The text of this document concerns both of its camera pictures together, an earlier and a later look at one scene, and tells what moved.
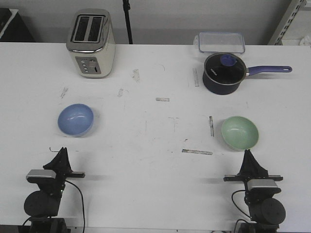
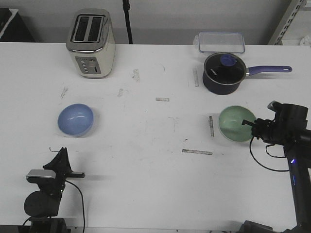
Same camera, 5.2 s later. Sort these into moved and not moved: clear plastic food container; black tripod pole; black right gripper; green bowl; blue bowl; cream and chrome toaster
Moved: black right gripper; green bowl
Not moved: blue bowl; clear plastic food container; cream and chrome toaster; black tripod pole
